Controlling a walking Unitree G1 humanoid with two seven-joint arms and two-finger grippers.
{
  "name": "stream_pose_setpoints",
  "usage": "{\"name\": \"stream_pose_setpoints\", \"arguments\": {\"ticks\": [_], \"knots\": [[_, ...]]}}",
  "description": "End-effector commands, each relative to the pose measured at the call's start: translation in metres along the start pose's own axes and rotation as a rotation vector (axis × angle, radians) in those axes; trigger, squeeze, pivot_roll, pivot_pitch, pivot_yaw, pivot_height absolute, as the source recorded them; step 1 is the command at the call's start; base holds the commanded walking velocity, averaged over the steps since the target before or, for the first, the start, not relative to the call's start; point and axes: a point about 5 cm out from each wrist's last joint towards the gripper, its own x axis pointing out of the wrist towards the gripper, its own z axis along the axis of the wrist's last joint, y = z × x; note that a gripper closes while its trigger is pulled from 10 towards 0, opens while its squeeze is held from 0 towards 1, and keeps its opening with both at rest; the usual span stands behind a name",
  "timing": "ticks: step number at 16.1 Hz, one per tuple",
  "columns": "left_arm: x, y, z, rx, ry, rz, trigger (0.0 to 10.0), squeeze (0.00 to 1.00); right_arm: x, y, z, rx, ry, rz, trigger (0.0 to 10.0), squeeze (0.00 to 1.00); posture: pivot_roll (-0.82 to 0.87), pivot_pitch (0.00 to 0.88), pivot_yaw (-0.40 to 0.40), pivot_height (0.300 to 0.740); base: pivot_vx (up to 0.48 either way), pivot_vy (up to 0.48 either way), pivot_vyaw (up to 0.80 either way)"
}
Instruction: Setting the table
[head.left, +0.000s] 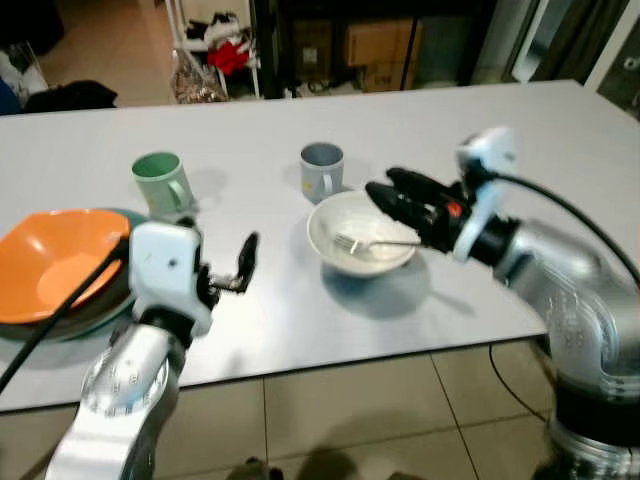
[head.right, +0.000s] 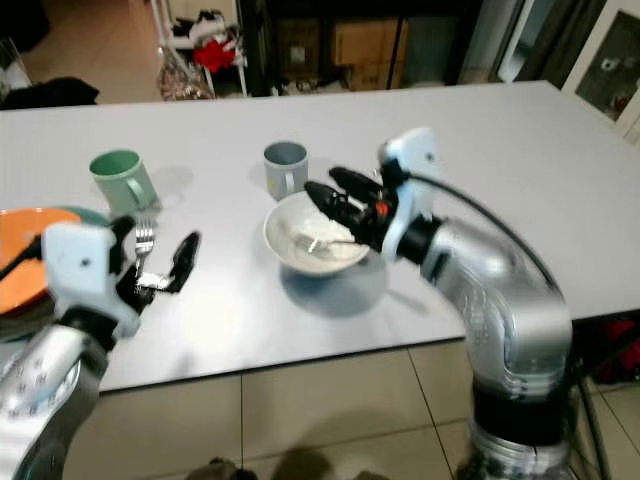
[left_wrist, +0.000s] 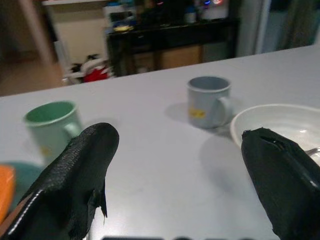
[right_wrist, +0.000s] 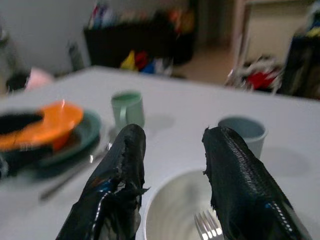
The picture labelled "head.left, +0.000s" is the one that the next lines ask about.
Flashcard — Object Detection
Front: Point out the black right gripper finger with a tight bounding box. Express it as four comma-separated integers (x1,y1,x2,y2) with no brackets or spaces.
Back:
365,182,441,248
388,167,463,205

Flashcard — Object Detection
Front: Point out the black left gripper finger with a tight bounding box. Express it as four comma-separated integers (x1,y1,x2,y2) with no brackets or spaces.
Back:
235,232,261,292

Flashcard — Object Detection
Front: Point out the white bowl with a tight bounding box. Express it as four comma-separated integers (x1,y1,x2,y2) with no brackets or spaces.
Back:
306,189,421,278

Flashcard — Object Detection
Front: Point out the grey mug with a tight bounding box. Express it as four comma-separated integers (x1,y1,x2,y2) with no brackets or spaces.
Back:
300,142,347,205

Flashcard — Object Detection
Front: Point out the green mug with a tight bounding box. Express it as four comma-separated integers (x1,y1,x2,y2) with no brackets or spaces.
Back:
131,151,198,217

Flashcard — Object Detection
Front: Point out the dark glass cabinet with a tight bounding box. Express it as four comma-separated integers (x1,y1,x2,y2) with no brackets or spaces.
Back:
250,0,501,97

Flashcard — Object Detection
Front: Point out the brown cardboard box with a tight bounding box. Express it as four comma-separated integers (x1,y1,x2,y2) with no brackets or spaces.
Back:
345,20,421,66

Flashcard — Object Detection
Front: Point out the orange bowl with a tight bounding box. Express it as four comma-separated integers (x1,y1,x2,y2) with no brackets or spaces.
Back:
0,208,133,326

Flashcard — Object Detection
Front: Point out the speckled plastic bag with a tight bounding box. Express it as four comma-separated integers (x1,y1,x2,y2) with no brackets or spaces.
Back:
170,50,229,104

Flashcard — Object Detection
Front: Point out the red soft item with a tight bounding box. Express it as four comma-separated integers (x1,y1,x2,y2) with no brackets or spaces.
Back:
207,38,251,76

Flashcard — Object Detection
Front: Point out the black bag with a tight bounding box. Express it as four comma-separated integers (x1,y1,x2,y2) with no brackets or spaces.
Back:
24,80,119,113

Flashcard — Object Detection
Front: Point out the white storage rack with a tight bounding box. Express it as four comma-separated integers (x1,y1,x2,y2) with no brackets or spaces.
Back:
163,0,264,101

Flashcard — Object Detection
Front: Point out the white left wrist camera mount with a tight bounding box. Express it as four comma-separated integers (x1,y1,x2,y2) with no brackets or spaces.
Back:
128,220,214,337

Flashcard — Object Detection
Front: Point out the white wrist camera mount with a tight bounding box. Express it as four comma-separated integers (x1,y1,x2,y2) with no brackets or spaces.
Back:
455,127,521,263
128,220,214,337

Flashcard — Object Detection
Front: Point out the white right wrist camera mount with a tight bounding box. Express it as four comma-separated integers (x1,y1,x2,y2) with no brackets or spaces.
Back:
455,127,521,263

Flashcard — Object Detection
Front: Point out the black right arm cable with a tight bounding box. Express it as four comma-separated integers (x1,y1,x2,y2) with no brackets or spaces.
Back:
487,172,640,283

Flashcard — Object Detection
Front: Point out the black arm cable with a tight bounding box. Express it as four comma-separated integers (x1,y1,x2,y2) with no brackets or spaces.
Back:
0,235,133,396
487,172,640,283

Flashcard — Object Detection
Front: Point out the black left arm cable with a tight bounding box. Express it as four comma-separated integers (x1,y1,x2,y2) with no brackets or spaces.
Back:
0,235,133,396

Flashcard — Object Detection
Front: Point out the black floor cable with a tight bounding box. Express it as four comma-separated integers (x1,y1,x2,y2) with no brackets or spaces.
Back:
488,343,549,421

